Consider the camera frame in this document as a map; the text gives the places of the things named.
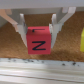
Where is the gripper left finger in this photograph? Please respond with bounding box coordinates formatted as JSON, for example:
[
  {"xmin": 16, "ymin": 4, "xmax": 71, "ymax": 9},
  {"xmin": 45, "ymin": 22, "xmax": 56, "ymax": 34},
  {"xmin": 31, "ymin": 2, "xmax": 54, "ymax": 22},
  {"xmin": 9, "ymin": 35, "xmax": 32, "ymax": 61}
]
[{"xmin": 4, "ymin": 8, "xmax": 29, "ymax": 49}]

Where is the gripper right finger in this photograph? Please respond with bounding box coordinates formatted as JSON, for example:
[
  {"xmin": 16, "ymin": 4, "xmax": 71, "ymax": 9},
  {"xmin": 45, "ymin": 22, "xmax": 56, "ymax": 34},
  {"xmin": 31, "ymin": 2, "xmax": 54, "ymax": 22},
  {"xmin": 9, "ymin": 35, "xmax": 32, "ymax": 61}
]
[{"xmin": 48, "ymin": 6, "xmax": 77, "ymax": 44}]

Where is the pink block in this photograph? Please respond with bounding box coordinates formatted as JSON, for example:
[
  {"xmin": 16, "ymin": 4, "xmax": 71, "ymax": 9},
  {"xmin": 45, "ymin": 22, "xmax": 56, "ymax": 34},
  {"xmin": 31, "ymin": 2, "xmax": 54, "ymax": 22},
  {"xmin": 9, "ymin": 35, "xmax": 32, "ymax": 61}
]
[{"xmin": 26, "ymin": 26, "xmax": 53, "ymax": 56}]

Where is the yellow block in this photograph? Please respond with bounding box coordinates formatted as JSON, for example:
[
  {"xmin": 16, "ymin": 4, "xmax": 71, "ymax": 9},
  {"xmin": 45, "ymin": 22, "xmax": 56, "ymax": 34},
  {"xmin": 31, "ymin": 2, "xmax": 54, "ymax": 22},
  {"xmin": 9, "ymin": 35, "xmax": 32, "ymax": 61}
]
[{"xmin": 79, "ymin": 27, "xmax": 84, "ymax": 53}]

